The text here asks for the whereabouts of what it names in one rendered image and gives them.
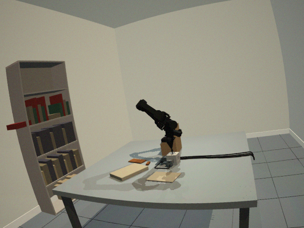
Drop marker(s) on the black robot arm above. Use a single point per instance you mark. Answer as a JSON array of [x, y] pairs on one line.
[[161, 118]]

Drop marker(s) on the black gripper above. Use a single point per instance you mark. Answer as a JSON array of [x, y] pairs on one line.
[[168, 138]]

